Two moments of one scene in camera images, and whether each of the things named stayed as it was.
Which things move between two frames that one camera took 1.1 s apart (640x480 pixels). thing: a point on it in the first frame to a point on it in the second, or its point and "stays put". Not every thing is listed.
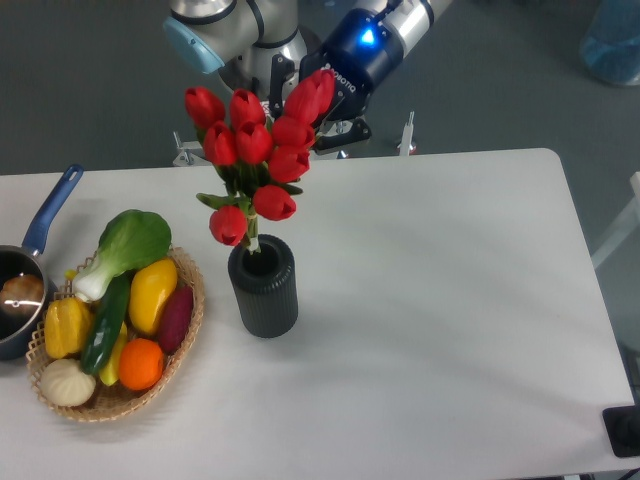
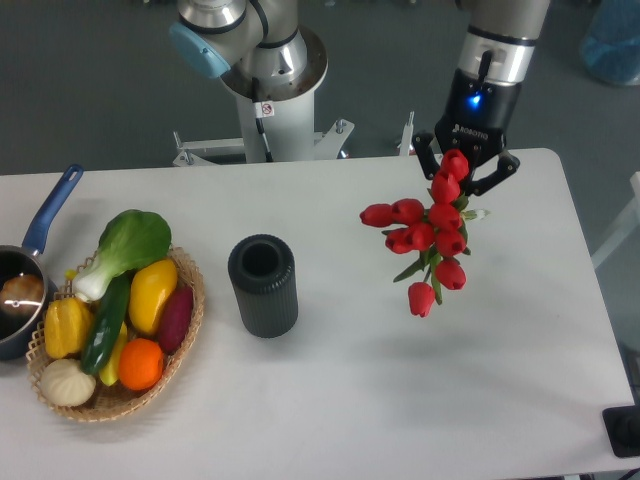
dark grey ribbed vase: x=267 y=286 stays put
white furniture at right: x=628 y=228 stays put
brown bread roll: x=23 y=294 stays put
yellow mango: x=152 y=281 stays put
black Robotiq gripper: x=361 y=51 to x=476 y=116
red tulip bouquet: x=256 y=158 to x=437 y=234
